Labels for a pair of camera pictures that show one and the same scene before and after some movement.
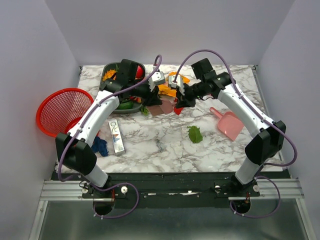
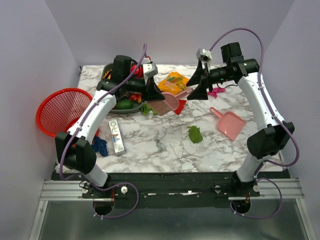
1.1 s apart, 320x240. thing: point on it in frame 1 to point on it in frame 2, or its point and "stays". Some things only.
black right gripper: (183, 101) to (200, 92)
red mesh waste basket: (58, 109) stays
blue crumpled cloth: (100, 145) stays
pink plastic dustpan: (229, 125) stays
